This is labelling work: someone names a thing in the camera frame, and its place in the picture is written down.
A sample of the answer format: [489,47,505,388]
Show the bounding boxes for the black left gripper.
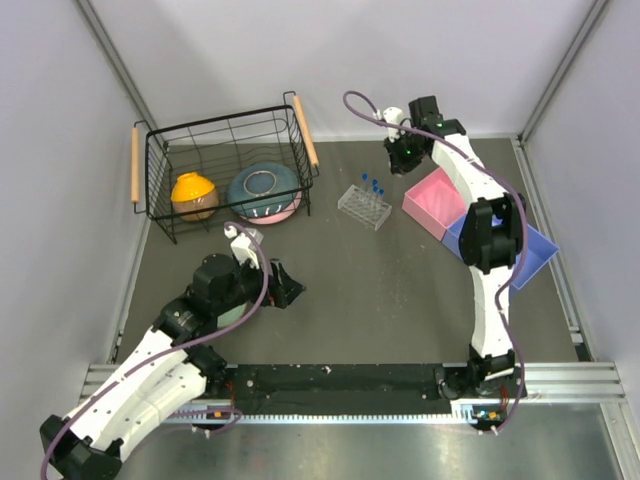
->
[214,252,305,315]

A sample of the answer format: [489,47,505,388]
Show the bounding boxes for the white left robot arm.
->
[40,254,305,479]

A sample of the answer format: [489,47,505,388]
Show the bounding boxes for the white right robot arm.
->
[376,96,524,396]

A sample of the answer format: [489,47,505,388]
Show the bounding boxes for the green ceramic bowl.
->
[217,302,252,329]

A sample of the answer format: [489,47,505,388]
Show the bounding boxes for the pink plastic box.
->
[402,168,467,241]

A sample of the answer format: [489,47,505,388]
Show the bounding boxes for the clear test tube rack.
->
[337,185,392,231]

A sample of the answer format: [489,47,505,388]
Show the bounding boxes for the pink ceramic plate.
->
[248,192,302,225]

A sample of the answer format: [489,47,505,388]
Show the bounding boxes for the orange ceramic bowl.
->
[171,172,220,222]

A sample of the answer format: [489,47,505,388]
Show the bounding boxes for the blue plastic box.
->
[442,216,559,295]

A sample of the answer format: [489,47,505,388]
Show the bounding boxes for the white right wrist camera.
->
[376,106,405,143]

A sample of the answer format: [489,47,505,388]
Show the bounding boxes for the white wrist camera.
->
[224,226,260,269]
[376,106,405,143]

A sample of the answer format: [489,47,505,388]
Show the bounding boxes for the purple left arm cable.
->
[39,221,272,480]

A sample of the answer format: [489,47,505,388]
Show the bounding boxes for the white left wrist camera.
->
[224,226,260,269]

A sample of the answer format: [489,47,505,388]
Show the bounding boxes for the black wire basket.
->
[130,91,319,241]

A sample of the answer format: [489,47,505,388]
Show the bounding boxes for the aluminium cable rail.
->
[84,362,626,426]

